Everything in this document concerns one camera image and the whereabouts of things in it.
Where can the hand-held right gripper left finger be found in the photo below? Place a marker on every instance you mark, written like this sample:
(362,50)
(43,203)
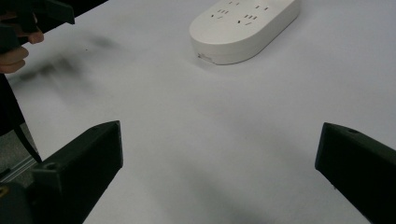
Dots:
(81,168)

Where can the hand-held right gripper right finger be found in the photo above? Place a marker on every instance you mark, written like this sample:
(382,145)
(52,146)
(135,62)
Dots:
(361,165)

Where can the white power strip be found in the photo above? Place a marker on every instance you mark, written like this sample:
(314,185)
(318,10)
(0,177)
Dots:
(239,31)

